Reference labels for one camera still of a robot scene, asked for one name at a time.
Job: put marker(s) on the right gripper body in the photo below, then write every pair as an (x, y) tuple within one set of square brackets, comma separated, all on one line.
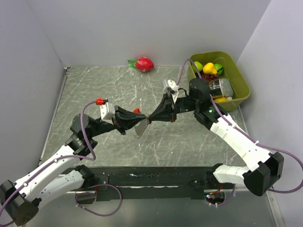
[(183, 104)]

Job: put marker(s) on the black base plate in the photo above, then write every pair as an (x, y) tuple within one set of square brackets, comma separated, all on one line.
[(113, 182)]

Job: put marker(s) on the olive green plastic bin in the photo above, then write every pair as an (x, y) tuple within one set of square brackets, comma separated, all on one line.
[(231, 72)]

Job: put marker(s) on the red dragon fruit toy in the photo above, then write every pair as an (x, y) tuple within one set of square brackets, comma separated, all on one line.
[(142, 64)]

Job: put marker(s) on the yellow pear toy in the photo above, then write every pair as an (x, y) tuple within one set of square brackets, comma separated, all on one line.
[(209, 68)]

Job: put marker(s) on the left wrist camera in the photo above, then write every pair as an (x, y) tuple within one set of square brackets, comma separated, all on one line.
[(107, 109)]

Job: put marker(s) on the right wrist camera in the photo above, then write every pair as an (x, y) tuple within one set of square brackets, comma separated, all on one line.
[(171, 88)]

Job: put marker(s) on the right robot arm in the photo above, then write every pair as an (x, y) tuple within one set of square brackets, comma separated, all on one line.
[(263, 168)]

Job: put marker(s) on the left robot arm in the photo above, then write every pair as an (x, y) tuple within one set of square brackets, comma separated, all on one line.
[(23, 198)]

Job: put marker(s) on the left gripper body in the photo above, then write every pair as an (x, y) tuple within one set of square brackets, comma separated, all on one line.
[(117, 122)]

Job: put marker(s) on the yellow lemon toy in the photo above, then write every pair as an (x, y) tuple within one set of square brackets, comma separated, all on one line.
[(220, 99)]

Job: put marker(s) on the green watermelon toy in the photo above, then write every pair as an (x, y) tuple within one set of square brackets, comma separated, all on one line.
[(219, 69)]

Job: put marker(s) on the black labelled cup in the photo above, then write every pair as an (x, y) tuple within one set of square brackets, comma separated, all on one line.
[(221, 88)]

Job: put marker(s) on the green lime toy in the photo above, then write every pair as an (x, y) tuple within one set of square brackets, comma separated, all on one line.
[(197, 66)]

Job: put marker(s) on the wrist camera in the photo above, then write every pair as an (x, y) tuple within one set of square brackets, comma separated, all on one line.
[(107, 109), (171, 88)]

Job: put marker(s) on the dark red grapes toy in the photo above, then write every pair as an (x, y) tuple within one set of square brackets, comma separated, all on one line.
[(210, 77)]

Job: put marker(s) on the red and silver key organizer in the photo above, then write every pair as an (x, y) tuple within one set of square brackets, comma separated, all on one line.
[(142, 126)]

